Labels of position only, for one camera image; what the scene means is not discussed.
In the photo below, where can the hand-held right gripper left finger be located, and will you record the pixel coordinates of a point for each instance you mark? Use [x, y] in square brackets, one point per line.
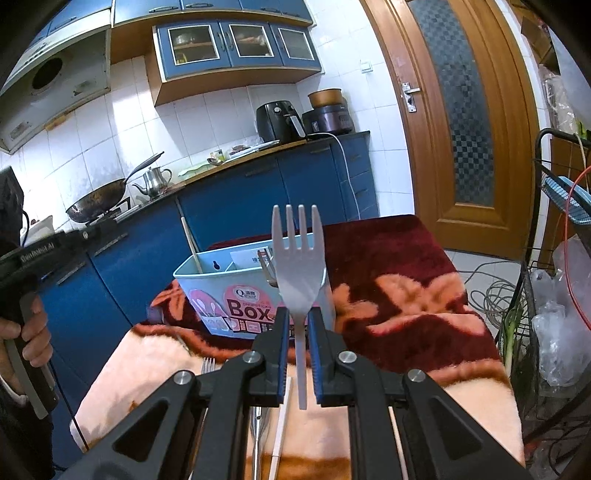
[280, 350]

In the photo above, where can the clear plastic bag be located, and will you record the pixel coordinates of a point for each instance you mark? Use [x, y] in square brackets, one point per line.
[563, 323]

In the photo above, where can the white wall switch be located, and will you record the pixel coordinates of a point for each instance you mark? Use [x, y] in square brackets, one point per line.
[367, 66]

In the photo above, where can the gas stove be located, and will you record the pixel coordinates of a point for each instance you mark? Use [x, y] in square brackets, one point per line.
[117, 212]

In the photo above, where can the blue base cabinet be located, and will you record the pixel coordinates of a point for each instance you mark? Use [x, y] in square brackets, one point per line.
[231, 203]

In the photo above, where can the green onion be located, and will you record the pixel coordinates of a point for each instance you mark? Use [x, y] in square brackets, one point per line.
[509, 346]

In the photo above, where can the wooden chopstick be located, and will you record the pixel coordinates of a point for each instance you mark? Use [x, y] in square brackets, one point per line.
[191, 244]

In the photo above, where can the black air fryer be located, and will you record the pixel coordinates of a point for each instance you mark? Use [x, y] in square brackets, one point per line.
[272, 122]

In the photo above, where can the white chopstick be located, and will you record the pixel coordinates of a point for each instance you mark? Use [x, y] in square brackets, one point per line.
[280, 429]

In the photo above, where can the blue mesh basket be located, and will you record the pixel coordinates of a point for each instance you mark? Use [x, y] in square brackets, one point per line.
[561, 194]

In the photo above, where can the person's left hand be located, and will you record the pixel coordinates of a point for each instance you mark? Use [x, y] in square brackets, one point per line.
[39, 327]

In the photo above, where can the wooden shelf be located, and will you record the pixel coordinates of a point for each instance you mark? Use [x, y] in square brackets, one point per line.
[538, 32]

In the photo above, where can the printed plush blanket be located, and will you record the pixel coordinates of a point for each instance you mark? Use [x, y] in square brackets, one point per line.
[415, 295]

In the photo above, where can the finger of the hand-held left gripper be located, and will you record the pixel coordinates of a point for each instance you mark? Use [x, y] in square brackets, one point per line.
[99, 234]

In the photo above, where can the dark rice cooker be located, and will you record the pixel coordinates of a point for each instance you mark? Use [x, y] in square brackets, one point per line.
[330, 121]

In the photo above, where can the wooden door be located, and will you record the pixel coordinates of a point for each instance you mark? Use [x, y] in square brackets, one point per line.
[425, 138]

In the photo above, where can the brown cooking pot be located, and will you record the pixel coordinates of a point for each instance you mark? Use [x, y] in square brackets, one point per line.
[325, 98]

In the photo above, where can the person's left forearm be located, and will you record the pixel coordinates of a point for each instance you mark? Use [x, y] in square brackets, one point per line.
[23, 438]

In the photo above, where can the grey range hood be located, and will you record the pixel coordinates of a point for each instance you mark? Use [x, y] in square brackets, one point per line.
[69, 87]

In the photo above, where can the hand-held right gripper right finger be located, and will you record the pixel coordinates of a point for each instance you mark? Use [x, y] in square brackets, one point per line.
[315, 350]

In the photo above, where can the black wok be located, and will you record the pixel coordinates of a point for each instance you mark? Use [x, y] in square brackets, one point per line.
[97, 203]

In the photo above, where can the steel kettle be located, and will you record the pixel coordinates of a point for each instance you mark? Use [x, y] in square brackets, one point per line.
[154, 182]

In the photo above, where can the steel utensil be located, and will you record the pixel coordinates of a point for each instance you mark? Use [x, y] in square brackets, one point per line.
[258, 438]

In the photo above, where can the white cutting board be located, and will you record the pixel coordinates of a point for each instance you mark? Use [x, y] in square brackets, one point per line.
[256, 148]

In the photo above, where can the light blue utensil box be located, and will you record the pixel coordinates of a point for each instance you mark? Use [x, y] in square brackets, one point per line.
[194, 286]

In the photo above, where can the white plastic bag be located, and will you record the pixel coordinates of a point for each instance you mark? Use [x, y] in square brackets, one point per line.
[565, 101]

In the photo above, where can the blue glass-door wall cabinet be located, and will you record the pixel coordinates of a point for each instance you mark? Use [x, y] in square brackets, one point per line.
[240, 46]

